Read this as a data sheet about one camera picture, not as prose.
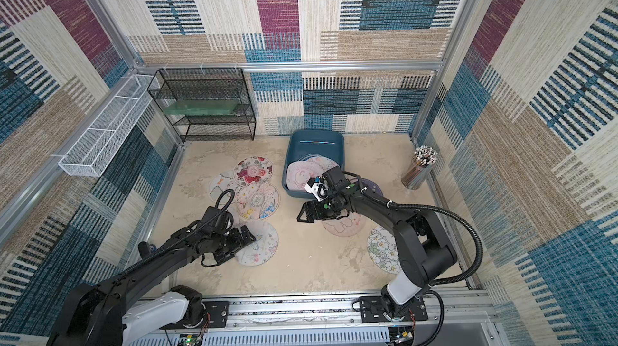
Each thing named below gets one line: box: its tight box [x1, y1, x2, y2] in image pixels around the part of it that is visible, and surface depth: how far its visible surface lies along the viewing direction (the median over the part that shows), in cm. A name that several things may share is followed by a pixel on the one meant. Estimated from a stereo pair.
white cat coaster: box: [208, 170, 243, 206], surface depth 107 cm
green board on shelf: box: [162, 99, 242, 116], surface depth 101 cm
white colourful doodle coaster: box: [235, 182, 281, 221], surface depth 101 cm
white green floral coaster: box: [366, 225, 402, 275], surface depth 87 cm
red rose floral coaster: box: [233, 156, 274, 187], surface depth 110 cm
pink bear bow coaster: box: [321, 211, 367, 237], surface depth 93 cm
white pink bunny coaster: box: [306, 155, 340, 175], surface depth 110 cm
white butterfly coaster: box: [234, 220, 280, 268], surface depth 88 cm
